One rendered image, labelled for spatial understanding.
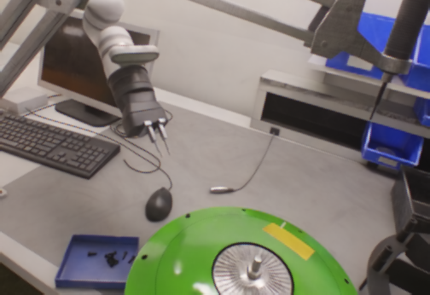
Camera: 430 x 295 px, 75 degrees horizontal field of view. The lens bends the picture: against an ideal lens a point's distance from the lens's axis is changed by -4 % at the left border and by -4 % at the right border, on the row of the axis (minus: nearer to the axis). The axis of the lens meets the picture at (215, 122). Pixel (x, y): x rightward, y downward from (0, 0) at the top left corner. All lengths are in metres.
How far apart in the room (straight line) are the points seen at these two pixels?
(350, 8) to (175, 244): 0.40
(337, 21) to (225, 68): 0.87
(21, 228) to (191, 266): 0.42
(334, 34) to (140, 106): 0.33
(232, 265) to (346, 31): 0.35
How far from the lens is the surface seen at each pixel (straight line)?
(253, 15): 0.43
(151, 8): 1.42
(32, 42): 0.54
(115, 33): 0.61
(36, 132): 0.99
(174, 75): 1.40
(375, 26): 1.14
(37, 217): 0.74
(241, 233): 0.45
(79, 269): 0.63
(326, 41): 0.45
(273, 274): 0.42
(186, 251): 0.42
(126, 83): 0.54
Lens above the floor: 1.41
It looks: 26 degrees down
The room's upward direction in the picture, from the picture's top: 9 degrees clockwise
